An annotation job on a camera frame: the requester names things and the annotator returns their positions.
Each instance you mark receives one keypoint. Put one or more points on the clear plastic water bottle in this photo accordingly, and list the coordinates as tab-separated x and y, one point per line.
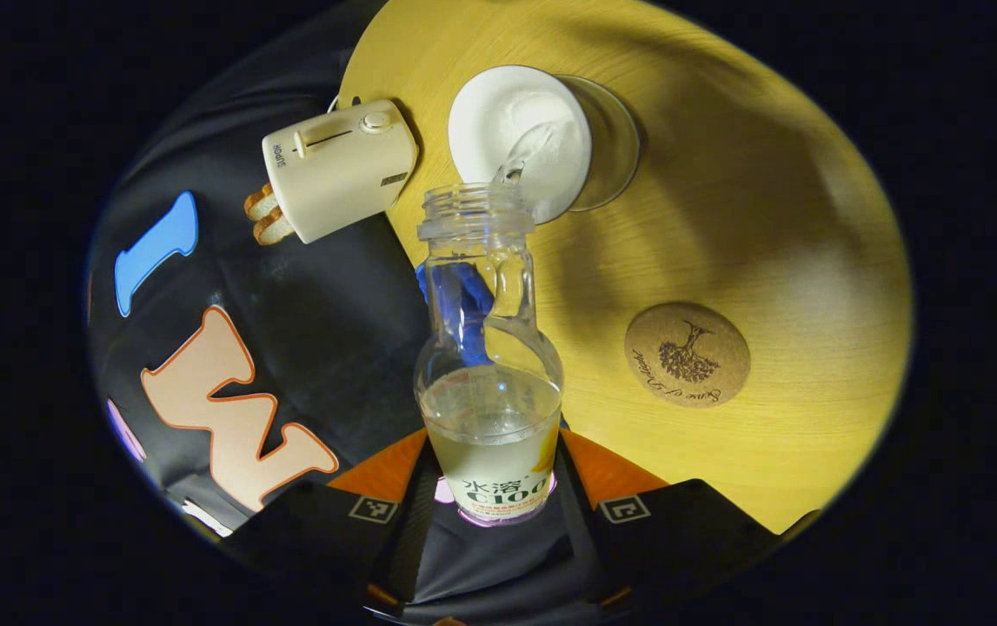
489	417

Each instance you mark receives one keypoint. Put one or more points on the blue folded towel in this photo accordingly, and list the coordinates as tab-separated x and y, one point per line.
420	283

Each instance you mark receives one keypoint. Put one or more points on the round cork coaster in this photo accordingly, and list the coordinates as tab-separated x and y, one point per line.
687	355

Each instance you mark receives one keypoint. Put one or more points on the toasted bread slice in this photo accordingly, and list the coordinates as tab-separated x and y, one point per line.
260	203
274	228

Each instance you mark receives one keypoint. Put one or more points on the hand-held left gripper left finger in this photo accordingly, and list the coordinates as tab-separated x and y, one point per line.
411	539

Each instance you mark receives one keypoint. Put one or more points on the black backdrop cloth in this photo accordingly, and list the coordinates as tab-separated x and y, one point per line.
333	330

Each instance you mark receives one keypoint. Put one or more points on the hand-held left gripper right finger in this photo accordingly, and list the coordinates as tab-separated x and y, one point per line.
581	530

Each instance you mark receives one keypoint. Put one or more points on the cream white toaster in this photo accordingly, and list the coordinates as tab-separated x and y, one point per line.
337	169

